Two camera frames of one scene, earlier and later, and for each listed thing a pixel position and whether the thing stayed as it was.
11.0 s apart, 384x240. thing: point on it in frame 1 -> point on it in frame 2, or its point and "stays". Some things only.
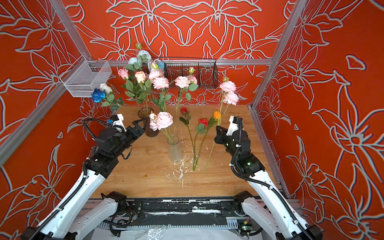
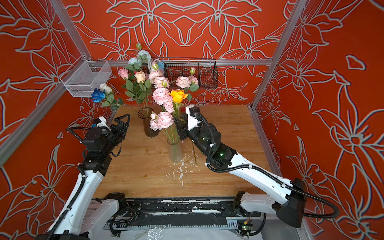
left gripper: x=138 y=128 -> x=123 y=131
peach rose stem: x=140 y=77 stays
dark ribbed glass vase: x=144 y=113 stays
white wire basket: x=85 y=76 stays
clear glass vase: x=175 y=149 stays
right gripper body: x=228 y=142 -> x=196 y=136
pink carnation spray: x=186 y=82 stays
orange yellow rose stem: x=217 y=116 -> x=177 y=95
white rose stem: x=108 y=90 stays
